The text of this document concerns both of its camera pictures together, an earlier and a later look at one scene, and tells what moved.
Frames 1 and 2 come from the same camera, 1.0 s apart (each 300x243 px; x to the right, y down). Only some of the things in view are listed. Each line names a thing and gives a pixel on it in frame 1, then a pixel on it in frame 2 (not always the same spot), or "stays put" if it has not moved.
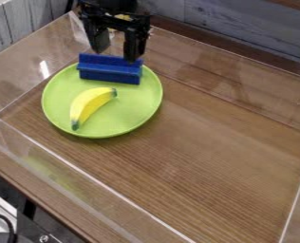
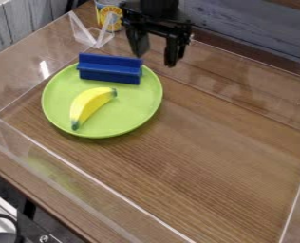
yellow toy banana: [87, 102] stays put
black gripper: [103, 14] → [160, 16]
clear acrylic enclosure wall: [182, 149] stays put
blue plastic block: [110, 67] stays put
